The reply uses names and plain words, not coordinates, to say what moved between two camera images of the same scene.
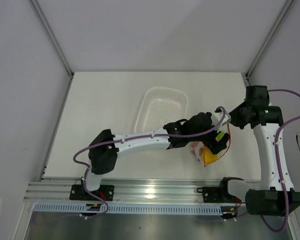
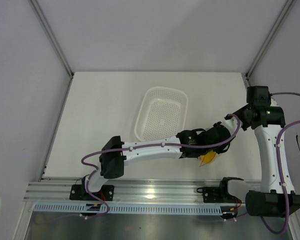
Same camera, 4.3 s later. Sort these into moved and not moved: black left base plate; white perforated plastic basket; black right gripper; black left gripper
Moved: black left gripper
Not moved: white perforated plastic basket; black right gripper; black left base plate
